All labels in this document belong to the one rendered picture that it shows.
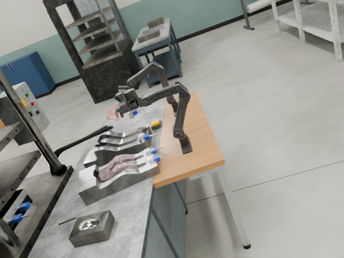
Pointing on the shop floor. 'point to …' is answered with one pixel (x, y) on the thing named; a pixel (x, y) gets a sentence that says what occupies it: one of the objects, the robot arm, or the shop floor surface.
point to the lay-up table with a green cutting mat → (317, 21)
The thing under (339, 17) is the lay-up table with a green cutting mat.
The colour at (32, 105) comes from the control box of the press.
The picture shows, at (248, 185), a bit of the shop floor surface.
